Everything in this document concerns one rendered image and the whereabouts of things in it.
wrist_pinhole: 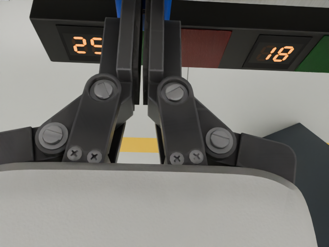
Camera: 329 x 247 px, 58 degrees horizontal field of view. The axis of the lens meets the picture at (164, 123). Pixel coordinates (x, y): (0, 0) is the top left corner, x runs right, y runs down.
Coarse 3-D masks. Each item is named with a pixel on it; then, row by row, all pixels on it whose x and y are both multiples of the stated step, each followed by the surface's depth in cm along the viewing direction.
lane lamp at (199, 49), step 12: (192, 36) 16; (204, 36) 16; (216, 36) 16; (228, 36) 16; (192, 48) 17; (204, 48) 17; (216, 48) 17; (192, 60) 18; (204, 60) 18; (216, 60) 18
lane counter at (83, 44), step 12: (60, 36) 16; (72, 36) 16; (84, 36) 16; (96, 36) 16; (72, 48) 17; (84, 48) 17; (96, 48) 17; (72, 60) 19; (84, 60) 19; (96, 60) 19
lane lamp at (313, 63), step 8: (320, 40) 17; (328, 40) 17; (320, 48) 17; (328, 48) 17; (312, 56) 18; (320, 56) 18; (328, 56) 18; (304, 64) 19; (312, 64) 19; (320, 64) 19; (328, 64) 19; (312, 72) 20; (320, 72) 20; (328, 72) 20
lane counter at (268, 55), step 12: (264, 36) 16; (276, 36) 16; (288, 36) 16; (300, 36) 16; (252, 48) 17; (264, 48) 17; (276, 48) 17; (288, 48) 17; (300, 48) 17; (252, 60) 18; (264, 60) 18; (276, 60) 18; (288, 60) 18
